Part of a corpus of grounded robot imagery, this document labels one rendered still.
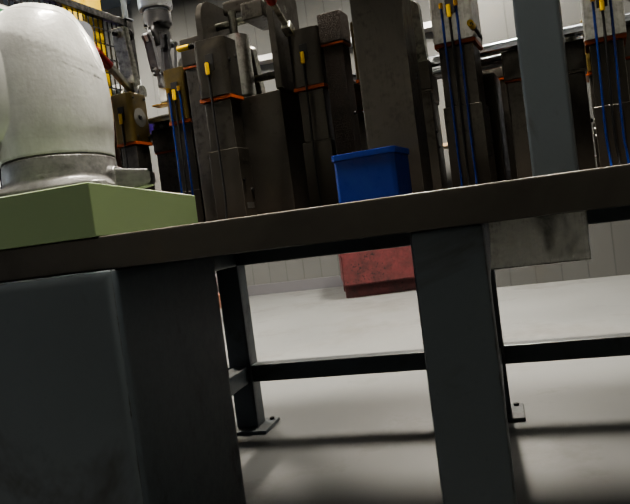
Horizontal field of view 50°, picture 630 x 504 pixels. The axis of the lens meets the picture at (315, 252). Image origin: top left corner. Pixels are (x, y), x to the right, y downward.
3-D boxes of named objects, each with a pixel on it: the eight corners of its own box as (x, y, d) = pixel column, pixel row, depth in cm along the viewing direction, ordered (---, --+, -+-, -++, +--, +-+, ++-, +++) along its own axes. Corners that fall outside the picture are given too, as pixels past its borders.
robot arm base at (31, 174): (132, 184, 86) (126, 140, 86) (-35, 208, 88) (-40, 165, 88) (173, 195, 104) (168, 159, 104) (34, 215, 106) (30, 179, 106)
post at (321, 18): (372, 209, 140) (347, 14, 139) (364, 209, 136) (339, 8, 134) (349, 212, 142) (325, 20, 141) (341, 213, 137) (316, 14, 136)
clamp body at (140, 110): (167, 239, 167) (147, 95, 166) (142, 242, 158) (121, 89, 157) (145, 242, 170) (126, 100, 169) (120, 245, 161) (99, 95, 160)
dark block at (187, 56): (239, 227, 154) (214, 41, 152) (224, 229, 147) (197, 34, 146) (220, 230, 156) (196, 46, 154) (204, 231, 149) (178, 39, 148)
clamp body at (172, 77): (225, 231, 159) (203, 71, 157) (199, 234, 149) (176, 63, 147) (201, 234, 161) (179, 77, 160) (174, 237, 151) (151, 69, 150)
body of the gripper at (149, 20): (158, 4, 173) (163, 40, 174) (177, 12, 181) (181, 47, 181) (134, 11, 176) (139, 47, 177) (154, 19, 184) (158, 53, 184)
